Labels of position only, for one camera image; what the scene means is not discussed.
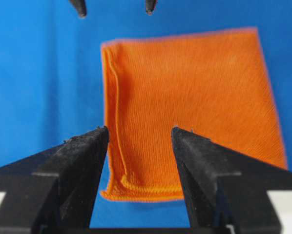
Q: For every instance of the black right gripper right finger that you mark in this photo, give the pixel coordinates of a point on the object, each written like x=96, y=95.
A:
x=226, y=189

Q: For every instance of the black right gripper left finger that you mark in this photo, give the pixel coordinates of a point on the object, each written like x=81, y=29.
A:
x=54, y=188

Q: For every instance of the orange microfiber towel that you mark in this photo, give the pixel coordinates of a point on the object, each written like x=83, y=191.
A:
x=214, y=84

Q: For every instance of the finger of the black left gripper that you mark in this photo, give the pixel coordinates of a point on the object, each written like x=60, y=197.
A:
x=150, y=6
x=80, y=7

